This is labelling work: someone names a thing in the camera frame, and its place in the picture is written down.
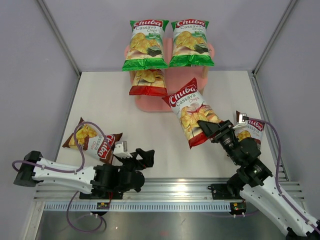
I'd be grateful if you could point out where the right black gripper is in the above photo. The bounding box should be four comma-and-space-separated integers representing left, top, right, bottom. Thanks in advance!
197, 119, 241, 165

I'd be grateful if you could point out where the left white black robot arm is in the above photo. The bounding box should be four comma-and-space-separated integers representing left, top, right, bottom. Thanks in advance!
13, 148, 155, 200

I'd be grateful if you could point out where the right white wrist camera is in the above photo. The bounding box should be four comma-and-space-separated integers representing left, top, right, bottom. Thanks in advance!
233, 113, 249, 130

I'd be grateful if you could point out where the red Chuba chips bag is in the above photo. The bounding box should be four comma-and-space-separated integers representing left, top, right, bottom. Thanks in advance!
129, 69, 168, 97
162, 78, 222, 148

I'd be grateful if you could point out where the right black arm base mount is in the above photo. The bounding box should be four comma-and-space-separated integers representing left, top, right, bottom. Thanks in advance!
207, 183, 239, 200

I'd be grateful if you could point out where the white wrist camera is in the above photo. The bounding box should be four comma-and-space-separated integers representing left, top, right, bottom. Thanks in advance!
113, 141, 132, 159
233, 113, 249, 130

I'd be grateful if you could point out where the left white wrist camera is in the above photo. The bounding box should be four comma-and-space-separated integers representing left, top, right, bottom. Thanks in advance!
113, 141, 132, 159

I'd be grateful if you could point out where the green Chuba chips bag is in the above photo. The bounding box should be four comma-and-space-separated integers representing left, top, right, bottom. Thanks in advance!
169, 18, 214, 67
122, 19, 169, 72

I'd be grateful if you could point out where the white slotted cable duct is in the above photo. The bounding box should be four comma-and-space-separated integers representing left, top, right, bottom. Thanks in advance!
44, 201, 231, 212

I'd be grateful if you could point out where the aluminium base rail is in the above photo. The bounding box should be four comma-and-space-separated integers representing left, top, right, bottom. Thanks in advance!
33, 177, 305, 204

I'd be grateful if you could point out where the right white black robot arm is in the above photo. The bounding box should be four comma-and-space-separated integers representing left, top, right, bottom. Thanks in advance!
197, 120, 320, 240

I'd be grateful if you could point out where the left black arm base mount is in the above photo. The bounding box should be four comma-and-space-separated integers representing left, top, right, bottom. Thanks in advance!
79, 190, 124, 200

